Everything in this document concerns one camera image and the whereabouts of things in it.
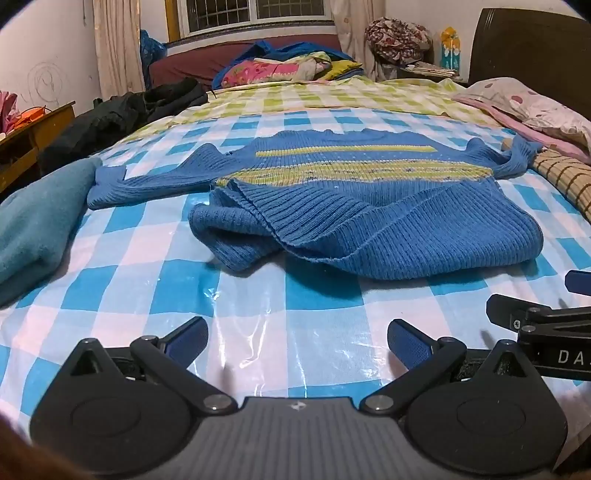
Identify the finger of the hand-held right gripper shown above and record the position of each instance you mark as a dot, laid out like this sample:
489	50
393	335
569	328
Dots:
579	282
512	311

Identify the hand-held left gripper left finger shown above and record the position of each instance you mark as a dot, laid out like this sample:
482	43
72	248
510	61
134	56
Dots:
187	344

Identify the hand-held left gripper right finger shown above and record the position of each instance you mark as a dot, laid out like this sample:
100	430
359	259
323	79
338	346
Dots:
408	346

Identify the blue striped knit sweater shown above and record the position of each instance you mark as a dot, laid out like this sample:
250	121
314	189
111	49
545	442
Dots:
369	221

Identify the woven checked mat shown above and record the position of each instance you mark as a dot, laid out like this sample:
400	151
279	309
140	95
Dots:
563	177

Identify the pink striped cloth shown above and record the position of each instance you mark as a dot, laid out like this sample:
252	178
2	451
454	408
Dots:
531	131

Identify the teal fleece cloth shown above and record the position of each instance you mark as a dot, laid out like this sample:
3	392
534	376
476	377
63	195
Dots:
37	221

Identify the person's reddish brown clothing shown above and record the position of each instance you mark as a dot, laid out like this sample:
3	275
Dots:
27	457

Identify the black jacket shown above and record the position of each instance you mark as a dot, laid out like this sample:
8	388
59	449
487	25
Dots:
115	115

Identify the dark wooden headboard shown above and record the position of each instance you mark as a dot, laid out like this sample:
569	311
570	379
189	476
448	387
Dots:
531	46

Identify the wooden desk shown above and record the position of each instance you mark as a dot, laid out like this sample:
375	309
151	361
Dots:
41	134

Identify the cluttered bedside table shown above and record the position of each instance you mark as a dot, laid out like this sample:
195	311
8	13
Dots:
425	71

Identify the green checked bed sheet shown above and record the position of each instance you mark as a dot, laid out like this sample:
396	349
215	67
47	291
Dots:
323	99

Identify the yellow blue carton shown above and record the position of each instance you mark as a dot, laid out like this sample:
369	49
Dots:
450	48

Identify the orange cloth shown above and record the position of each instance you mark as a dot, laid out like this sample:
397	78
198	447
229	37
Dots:
30	117

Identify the maroon sofa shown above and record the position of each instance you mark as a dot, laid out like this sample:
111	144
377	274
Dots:
194	62

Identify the pink floral quilt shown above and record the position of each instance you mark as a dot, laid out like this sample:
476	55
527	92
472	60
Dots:
263	71

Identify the yellow green cloth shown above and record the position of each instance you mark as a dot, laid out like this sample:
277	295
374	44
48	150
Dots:
344	69

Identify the pink cloth item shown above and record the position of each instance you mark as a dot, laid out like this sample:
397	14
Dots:
7	110

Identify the floral cloth bundle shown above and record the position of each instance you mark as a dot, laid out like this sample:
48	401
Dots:
397	39

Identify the blue plastic bag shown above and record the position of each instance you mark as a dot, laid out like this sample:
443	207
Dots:
150	48

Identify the beige curtain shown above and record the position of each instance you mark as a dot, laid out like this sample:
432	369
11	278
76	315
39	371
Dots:
358	27
120	46

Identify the pile of colourful bedding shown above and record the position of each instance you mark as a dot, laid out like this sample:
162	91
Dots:
277	50

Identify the barred window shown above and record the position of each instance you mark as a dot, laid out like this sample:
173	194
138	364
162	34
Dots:
254	14

